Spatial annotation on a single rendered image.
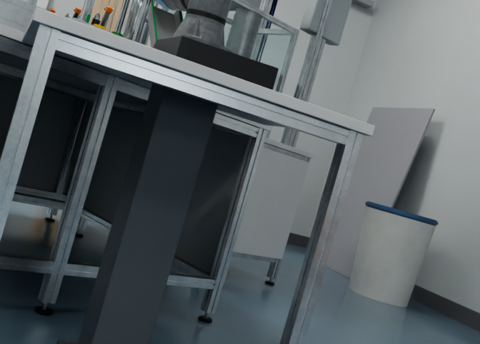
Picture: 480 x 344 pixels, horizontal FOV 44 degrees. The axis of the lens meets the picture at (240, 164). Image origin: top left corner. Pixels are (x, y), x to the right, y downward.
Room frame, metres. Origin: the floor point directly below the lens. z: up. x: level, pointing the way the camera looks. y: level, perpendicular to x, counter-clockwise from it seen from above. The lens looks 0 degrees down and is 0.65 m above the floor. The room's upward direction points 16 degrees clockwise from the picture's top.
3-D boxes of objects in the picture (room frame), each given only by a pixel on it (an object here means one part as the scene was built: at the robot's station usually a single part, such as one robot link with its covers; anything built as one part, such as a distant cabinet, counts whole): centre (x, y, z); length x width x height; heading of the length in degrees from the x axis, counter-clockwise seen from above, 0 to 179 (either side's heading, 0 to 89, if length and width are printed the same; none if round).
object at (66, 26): (1.77, 0.23, 0.84); 0.90 x 0.70 x 0.03; 113
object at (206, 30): (1.72, 0.21, 0.99); 0.15 x 0.15 x 0.10
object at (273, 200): (3.67, 0.21, 0.43); 1.11 x 0.68 x 0.86; 132
